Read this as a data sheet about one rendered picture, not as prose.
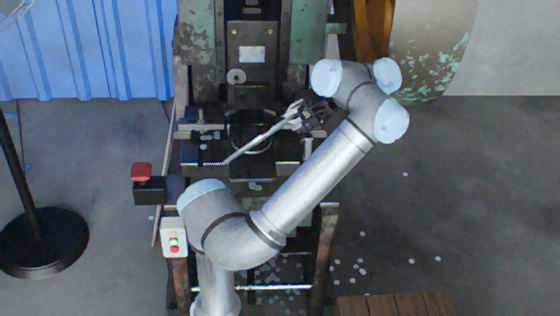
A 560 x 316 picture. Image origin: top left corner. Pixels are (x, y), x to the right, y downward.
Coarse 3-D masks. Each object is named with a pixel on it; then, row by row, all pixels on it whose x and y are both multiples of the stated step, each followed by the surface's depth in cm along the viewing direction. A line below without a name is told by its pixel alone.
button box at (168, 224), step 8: (168, 120) 311; (168, 224) 179; (176, 224) 179; (184, 224) 179; (168, 232) 178; (184, 232) 179; (168, 240) 181; (184, 240) 181; (168, 248) 183; (184, 248) 184; (168, 256) 186; (176, 256) 186; (184, 256) 186; (168, 264) 193
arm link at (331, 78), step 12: (324, 60) 119; (336, 60) 120; (312, 72) 121; (324, 72) 118; (336, 72) 117; (348, 72) 118; (360, 72) 119; (312, 84) 121; (324, 84) 118; (336, 84) 117; (348, 84) 116; (336, 96) 119; (348, 96) 116
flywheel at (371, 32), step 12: (360, 0) 189; (372, 0) 179; (384, 0) 165; (360, 12) 188; (372, 12) 179; (384, 12) 165; (360, 24) 186; (372, 24) 180; (384, 24) 165; (360, 36) 184; (372, 36) 180; (384, 36) 165; (360, 48) 181; (372, 48) 178; (384, 48) 166; (360, 60) 181; (372, 60) 171
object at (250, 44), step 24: (240, 0) 167; (264, 0) 168; (240, 24) 163; (264, 24) 163; (240, 48) 167; (264, 48) 168; (240, 72) 172; (264, 72) 174; (240, 96) 174; (264, 96) 175
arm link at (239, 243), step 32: (352, 96) 115; (384, 96) 113; (352, 128) 112; (384, 128) 110; (320, 160) 113; (352, 160) 114; (288, 192) 115; (320, 192) 114; (224, 224) 118; (256, 224) 115; (288, 224) 115; (224, 256) 117; (256, 256) 116
